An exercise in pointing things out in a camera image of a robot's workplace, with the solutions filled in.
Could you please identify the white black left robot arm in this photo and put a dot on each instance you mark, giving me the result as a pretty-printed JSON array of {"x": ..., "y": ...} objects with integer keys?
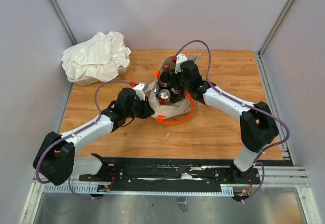
[{"x": 56, "y": 160}]

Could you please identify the white canvas tote bag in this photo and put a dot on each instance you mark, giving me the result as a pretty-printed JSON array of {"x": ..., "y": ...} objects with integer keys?
[{"x": 172, "y": 109}]

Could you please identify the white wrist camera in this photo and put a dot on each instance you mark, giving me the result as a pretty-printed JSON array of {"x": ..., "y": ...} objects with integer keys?
[
  {"x": 140, "y": 90},
  {"x": 180, "y": 58}
]

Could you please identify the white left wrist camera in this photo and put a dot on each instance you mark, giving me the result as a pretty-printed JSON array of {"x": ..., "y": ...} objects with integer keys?
[{"x": 140, "y": 90}]

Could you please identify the glass cola bottle red cap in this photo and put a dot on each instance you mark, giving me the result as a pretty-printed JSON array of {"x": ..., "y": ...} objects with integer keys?
[{"x": 165, "y": 77}]

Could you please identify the red soda can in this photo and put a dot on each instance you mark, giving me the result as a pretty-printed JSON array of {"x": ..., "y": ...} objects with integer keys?
[{"x": 164, "y": 97}]

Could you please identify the aluminium frame post left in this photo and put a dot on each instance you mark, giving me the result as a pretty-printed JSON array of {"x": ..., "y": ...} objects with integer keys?
[{"x": 62, "y": 20}]

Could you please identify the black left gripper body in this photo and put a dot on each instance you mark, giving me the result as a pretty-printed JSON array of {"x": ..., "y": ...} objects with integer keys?
[{"x": 139, "y": 108}]

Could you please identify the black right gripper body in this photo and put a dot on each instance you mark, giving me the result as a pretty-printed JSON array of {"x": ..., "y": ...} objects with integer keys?
[{"x": 186, "y": 84}]

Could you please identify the crumpled white cloth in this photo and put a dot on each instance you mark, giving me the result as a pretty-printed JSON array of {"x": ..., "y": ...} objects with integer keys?
[{"x": 99, "y": 58}]

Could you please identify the grey slotted cable duct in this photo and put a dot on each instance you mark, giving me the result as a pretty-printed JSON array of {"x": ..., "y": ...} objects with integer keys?
[{"x": 171, "y": 188}]

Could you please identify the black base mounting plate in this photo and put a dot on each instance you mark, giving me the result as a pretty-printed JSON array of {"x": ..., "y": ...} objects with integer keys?
[{"x": 123, "y": 169}]

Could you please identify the aluminium frame post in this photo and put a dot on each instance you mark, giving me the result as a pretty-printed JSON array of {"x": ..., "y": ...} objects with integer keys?
[
  {"x": 283, "y": 14},
  {"x": 62, "y": 20}
]

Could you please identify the green glass bottle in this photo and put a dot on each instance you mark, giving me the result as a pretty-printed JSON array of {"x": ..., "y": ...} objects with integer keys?
[{"x": 176, "y": 96}]

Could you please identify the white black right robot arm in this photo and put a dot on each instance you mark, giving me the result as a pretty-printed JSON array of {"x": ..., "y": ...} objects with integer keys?
[{"x": 257, "y": 125}]

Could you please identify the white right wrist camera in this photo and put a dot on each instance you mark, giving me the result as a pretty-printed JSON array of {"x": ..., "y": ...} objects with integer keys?
[{"x": 180, "y": 58}]

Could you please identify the aluminium frame post right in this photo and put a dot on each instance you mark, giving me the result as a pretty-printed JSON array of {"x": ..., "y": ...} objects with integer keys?
[{"x": 283, "y": 14}]

